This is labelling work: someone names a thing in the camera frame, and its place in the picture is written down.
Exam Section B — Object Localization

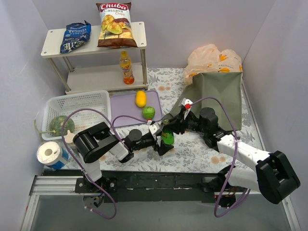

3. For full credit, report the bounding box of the green glass bottle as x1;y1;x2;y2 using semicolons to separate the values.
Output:
161;119;174;145

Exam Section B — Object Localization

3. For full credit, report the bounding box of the yellow mango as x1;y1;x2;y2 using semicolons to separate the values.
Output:
135;90;147;108

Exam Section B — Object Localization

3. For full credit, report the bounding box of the green canvas tote bag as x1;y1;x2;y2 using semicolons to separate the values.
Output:
169;72;243;130

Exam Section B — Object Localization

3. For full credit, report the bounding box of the orange plastic grocery bag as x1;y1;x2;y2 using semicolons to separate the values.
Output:
183;44;243;85

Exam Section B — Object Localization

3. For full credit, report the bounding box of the orange juice bottle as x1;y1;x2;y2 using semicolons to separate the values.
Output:
119;51;134;85

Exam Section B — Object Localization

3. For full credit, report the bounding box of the green melon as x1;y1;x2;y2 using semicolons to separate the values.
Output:
50;115;75;137

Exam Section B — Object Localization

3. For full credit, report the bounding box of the cassava chips bag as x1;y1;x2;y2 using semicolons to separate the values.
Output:
96;2;137;48

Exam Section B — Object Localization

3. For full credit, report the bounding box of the blue snack packet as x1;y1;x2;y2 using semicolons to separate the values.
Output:
60;21;91;54

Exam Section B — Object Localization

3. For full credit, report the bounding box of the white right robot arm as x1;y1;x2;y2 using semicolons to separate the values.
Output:
162;107;300;204

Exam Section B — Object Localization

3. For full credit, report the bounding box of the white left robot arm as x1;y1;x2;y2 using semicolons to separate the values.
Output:
73;122;174;193

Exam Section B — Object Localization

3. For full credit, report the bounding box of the floral patterned table mat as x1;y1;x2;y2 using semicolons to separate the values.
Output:
99;68;263;173

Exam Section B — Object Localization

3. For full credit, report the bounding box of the purple plastic tray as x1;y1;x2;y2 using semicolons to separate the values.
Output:
110;90;163;128

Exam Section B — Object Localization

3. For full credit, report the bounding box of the white two-tier shelf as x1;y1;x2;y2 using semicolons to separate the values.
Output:
41;22;149;94

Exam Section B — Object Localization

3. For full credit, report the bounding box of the beige capped bottle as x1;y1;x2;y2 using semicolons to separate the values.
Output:
64;130;75;144

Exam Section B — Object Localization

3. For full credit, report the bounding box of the white perforated plastic basket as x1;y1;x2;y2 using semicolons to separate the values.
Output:
41;90;111;141

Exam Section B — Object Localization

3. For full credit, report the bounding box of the white paper towel roll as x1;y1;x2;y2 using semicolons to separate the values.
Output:
37;141;68;170

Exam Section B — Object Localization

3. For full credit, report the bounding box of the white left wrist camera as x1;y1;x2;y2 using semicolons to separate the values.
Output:
146;120;162;140

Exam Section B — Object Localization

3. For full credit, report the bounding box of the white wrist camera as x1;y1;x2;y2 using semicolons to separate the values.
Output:
181;98;193;120
146;120;162;140

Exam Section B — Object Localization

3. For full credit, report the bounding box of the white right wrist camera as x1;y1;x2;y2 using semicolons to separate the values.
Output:
181;98;193;120

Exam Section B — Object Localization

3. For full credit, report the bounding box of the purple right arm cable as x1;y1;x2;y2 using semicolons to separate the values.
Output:
191;97;251;218

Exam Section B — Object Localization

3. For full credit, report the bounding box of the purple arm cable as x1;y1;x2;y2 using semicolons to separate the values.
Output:
60;108;154;219
191;97;251;218

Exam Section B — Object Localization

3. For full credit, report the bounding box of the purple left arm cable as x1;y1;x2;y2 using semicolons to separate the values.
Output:
60;108;154;219

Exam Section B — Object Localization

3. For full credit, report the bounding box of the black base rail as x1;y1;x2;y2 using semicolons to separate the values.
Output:
42;170;219;208

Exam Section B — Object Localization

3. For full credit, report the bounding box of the aluminium frame rail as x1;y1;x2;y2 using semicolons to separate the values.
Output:
20;175;85;231

